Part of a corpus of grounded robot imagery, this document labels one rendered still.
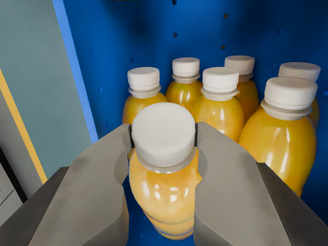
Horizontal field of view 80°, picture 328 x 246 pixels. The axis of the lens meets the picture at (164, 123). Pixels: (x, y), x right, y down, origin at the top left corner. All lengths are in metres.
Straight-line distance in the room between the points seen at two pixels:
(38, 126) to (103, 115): 1.57
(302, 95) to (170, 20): 0.20
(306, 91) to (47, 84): 1.52
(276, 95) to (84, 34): 0.18
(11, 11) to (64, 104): 0.60
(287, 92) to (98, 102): 0.18
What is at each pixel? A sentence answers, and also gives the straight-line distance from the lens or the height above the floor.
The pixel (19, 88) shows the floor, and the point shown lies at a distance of 1.71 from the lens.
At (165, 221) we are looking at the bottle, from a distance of 0.18.
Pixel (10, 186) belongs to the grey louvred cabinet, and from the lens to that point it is 2.20.
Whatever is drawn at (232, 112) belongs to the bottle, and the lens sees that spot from 0.23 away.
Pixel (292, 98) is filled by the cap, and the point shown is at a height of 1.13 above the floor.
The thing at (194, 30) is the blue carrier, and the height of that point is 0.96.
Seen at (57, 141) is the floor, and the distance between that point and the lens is 1.81.
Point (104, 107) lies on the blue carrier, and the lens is 0.24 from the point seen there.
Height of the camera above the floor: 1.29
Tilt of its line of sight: 61 degrees down
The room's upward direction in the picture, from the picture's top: 177 degrees counter-clockwise
